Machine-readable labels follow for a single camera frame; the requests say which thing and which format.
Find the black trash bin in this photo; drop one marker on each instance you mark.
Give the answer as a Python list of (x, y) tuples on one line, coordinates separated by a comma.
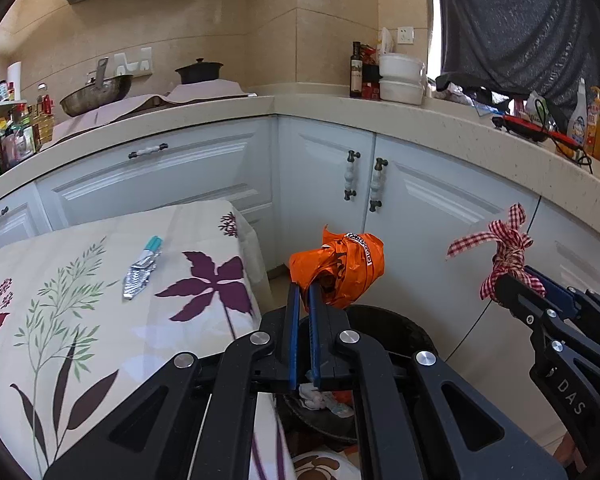
[(405, 330)]

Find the white kitchen cabinet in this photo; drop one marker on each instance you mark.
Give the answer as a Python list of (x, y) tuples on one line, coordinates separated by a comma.
[(180, 175)]

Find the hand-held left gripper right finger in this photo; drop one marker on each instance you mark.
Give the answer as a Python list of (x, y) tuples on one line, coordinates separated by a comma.
[(315, 340)]

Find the white spray bottle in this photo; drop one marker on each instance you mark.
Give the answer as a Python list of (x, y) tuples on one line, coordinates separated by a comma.
[(577, 115)]

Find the paper towel roll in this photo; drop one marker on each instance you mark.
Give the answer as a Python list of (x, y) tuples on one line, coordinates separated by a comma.
[(14, 79)]

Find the person's right hand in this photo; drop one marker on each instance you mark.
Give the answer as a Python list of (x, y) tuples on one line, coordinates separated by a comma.
[(572, 452)]

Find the red checked ribbon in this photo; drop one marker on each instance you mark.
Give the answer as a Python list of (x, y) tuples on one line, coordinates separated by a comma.
[(505, 240)]

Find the white lidded container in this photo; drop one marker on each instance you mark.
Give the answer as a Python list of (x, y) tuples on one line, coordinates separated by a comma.
[(401, 66), (401, 91)]

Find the metal wok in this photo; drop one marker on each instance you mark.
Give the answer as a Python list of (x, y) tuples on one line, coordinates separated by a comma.
[(95, 97)]

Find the yellow bottle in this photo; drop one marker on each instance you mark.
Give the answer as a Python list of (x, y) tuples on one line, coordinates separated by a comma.
[(596, 125)]

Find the dark glass bottle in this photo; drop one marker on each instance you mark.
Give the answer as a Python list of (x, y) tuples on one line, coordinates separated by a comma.
[(356, 72)]

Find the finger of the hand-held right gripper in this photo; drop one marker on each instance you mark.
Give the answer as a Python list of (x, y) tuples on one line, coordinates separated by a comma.
[(555, 292), (522, 300)]

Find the dark grey curtain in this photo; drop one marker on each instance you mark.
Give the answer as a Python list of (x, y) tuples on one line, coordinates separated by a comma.
[(520, 25)]

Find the pale stove cover cloth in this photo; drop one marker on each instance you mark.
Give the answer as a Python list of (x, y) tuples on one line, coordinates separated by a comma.
[(130, 110)]

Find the floral tablecloth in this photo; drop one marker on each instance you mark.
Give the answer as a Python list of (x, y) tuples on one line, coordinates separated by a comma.
[(80, 335)]

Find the orange plastic wrapper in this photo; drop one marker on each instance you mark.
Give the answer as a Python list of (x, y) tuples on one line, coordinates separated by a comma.
[(350, 270)]

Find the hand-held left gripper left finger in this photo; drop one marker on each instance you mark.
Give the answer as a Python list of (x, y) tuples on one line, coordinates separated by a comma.
[(294, 335)]

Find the group of condiment bottles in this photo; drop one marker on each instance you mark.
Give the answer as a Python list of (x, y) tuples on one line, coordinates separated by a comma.
[(15, 135)]

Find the silver foil wrapper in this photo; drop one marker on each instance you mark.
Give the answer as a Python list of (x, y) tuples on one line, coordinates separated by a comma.
[(140, 275)]

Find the black pot with lid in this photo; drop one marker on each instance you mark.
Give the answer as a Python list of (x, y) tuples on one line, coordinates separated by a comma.
[(199, 72)]

